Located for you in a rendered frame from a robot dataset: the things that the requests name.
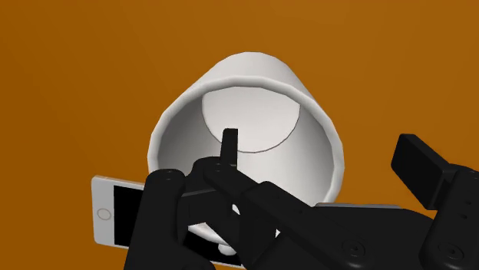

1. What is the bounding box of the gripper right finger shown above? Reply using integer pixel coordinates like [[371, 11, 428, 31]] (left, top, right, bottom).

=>
[[390, 133, 479, 270]]

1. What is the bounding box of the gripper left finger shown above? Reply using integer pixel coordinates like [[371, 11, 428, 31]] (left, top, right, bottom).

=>
[[123, 128, 369, 270]]

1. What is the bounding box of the white smartphone with black screen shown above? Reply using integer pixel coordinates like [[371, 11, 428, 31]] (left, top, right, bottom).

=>
[[91, 174, 246, 269]]

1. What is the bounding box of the white cup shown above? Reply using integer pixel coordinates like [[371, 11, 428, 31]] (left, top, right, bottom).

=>
[[147, 51, 345, 258]]

